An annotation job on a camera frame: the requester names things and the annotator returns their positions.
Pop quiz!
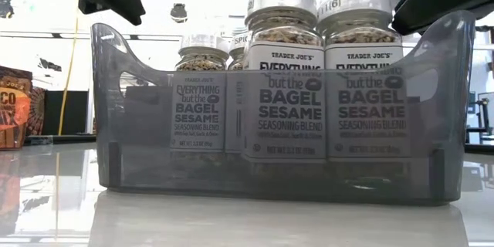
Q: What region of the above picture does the bagel seasoning jar white lid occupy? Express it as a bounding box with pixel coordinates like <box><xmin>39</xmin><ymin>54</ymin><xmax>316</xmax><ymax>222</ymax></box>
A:
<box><xmin>242</xmin><ymin>0</ymin><xmax>328</xmax><ymax>186</ymax></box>
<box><xmin>171</xmin><ymin>33</ymin><xmax>232</xmax><ymax>171</ymax></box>
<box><xmin>316</xmin><ymin>0</ymin><xmax>412</xmax><ymax>186</ymax></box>
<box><xmin>225</xmin><ymin>26</ymin><xmax>254</xmax><ymax>154</ymax></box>

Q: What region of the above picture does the black hanging fixture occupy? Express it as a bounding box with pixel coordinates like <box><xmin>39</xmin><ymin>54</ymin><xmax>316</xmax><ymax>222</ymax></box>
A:
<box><xmin>0</xmin><ymin>0</ymin><xmax>15</xmax><ymax>19</ymax></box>

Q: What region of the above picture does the orange taco seasoning packet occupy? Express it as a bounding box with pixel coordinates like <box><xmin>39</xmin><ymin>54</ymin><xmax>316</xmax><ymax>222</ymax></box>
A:
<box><xmin>0</xmin><ymin>65</ymin><xmax>48</xmax><ymax>151</ymax></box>

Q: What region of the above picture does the black stand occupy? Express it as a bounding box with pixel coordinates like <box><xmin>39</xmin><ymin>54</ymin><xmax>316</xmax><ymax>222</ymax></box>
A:
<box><xmin>465</xmin><ymin>91</ymin><xmax>494</xmax><ymax>144</ymax></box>

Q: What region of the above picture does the black round ceiling fixture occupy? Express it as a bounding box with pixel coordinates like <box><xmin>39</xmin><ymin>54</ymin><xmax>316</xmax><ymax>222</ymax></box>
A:
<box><xmin>169</xmin><ymin>2</ymin><xmax>189</xmax><ymax>24</ymax></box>

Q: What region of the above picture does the black metal table frame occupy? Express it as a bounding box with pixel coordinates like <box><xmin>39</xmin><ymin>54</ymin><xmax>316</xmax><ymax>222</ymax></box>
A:
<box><xmin>25</xmin><ymin>134</ymin><xmax>96</xmax><ymax>144</ymax></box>

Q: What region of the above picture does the dark grey plastic bin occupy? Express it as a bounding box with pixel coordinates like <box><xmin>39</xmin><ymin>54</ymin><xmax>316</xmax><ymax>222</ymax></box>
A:
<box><xmin>90</xmin><ymin>9</ymin><xmax>477</xmax><ymax>206</ymax></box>

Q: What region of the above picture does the black cabinet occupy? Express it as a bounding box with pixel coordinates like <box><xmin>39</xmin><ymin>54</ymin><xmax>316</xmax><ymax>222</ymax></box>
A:
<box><xmin>44</xmin><ymin>90</ymin><xmax>93</xmax><ymax>137</ymax></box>

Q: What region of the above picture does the yellow cable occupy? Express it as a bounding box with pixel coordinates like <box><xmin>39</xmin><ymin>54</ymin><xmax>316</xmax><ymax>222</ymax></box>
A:
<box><xmin>56</xmin><ymin>7</ymin><xmax>80</xmax><ymax>137</ymax></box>

